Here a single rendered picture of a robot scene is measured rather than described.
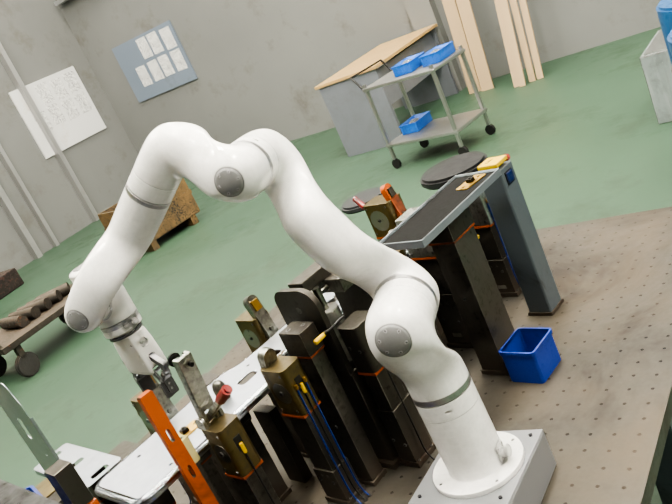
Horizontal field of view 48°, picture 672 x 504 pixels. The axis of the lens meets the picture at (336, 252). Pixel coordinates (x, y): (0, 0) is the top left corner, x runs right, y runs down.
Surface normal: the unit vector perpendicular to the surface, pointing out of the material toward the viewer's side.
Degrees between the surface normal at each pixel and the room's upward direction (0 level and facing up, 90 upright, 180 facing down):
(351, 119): 90
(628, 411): 0
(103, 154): 90
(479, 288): 90
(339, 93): 90
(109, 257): 63
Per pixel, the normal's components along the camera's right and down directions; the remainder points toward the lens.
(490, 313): 0.69, -0.07
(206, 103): -0.48, 0.49
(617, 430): -0.40, -0.86
